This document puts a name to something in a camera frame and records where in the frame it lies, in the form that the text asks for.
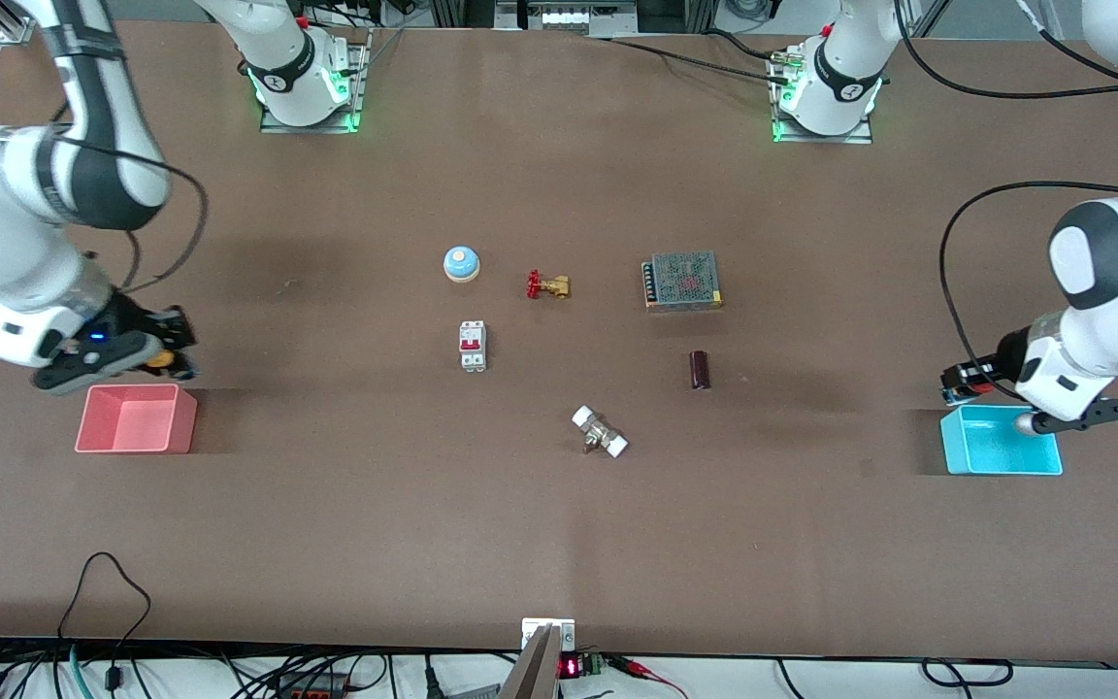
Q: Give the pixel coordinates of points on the white circuit breaker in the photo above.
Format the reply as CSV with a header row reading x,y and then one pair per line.
x,y
473,346

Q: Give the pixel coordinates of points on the grey equipment box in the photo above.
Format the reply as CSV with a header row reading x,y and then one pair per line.
x,y
569,15

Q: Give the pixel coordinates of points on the white pipe valve fitting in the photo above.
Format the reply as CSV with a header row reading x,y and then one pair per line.
x,y
600,432

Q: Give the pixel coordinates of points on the red digit display module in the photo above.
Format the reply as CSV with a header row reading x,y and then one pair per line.
x,y
578,666

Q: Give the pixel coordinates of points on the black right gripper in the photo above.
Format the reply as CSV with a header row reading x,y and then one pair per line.
x,y
139,316

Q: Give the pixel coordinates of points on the red alligator clip lead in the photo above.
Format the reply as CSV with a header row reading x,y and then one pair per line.
x,y
641,668

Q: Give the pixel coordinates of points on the dark brown capacitor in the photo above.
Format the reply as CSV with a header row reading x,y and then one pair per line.
x,y
700,370

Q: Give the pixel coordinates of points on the aluminium frame profile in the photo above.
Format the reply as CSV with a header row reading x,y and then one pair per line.
x,y
11,21

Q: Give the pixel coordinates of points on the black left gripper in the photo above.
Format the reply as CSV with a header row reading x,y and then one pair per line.
x,y
1006,355

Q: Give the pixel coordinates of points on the metal mesh power supply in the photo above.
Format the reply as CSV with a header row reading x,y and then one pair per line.
x,y
683,282

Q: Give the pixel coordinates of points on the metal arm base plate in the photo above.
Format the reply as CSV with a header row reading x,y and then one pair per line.
x,y
860,136
350,107

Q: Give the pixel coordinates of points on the blue round bell button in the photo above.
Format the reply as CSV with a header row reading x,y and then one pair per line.
x,y
461,262

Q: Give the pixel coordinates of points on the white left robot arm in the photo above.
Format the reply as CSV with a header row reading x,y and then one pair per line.
x,y
1093,320

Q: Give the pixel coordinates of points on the cyan plastic box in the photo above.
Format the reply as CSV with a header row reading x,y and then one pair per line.
x,y
996,449

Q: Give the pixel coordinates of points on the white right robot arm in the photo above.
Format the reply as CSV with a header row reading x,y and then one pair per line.
x,y
25,243

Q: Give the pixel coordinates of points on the grey camera mount bar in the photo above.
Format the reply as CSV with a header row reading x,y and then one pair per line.
x,y
532,670

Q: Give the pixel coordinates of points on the pink plastic box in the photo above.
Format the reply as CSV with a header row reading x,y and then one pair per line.
x,y
137,419

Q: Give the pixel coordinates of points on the white mount bracket plate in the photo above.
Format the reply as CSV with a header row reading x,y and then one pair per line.
x,y
567,631

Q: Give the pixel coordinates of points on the yellow push button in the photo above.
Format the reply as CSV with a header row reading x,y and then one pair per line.
x,y
161,359

